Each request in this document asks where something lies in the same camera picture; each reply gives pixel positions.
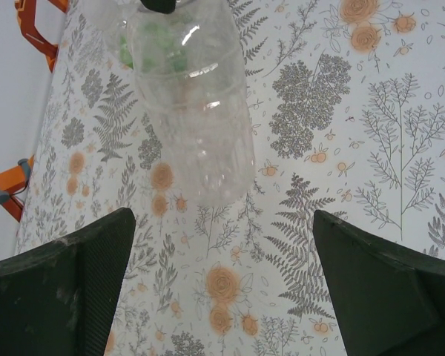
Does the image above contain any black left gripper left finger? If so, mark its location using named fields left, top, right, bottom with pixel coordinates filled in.
left=0, top=206, right=137, bottom=356

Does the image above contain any clear bottle with green label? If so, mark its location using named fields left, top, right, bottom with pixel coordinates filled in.
left=109, top=20, right=192, bottom=73

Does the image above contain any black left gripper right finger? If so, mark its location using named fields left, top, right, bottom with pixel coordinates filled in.
left=312, top=208, right=445, bottom=356

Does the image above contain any floral patterned tablecloth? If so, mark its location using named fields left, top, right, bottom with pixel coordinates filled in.
left=13, top=0, right=445, bottom=356

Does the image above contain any clear unlabelled plastic bottle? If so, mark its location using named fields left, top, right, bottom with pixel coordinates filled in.
left=127, top=0, right=257, bottom=205

